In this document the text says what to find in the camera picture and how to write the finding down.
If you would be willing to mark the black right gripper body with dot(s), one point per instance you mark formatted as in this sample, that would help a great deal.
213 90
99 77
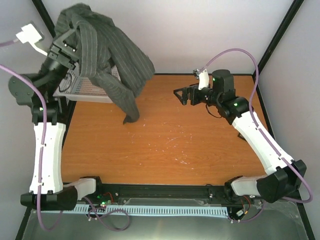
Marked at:
195 100

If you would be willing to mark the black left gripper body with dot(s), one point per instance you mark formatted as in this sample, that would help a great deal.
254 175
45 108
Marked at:
68 58

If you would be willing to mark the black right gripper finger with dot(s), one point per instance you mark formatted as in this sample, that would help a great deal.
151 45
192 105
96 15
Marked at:
178 93
186 91

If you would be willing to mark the dark grey pinstriped shirt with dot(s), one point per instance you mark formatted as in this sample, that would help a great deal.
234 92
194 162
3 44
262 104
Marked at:
108 57

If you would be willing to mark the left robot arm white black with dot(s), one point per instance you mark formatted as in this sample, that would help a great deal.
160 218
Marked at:
36 91

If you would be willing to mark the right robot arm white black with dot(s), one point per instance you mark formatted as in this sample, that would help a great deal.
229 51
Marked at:
283 173

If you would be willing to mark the white perforated plastic basket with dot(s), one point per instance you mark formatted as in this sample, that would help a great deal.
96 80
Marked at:
80 89

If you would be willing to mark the small black square holder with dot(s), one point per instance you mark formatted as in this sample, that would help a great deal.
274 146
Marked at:
241 136

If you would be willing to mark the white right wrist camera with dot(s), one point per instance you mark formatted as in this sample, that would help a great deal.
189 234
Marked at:
203 77

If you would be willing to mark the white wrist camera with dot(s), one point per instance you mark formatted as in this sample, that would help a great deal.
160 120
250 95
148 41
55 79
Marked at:
32 35
203 77

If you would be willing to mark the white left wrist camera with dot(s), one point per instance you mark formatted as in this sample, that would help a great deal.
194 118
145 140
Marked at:
32 35

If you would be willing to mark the black left frame post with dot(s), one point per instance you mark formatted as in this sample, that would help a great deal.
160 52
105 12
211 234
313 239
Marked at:
43 13

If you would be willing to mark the black frame post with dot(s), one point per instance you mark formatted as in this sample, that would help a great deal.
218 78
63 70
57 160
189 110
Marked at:
43 13
280 32

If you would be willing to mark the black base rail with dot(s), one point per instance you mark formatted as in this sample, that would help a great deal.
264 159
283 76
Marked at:
117 192

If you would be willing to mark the light blue slotted cable duct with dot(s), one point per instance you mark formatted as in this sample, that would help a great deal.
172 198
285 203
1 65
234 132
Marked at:
165 211

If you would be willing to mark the black right frame post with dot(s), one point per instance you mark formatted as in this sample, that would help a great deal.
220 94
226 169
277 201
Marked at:
280 32

